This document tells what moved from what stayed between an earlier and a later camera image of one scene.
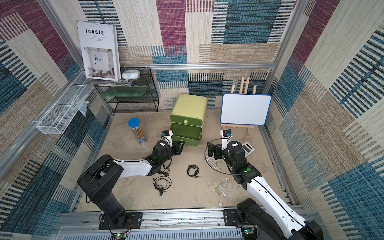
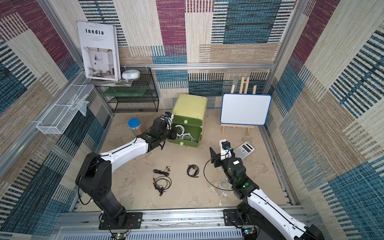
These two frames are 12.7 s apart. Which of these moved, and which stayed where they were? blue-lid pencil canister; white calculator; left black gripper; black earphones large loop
Moved: left black gripper
Stayed: white calculator; blue-lid pencil canister; black earphones large loop
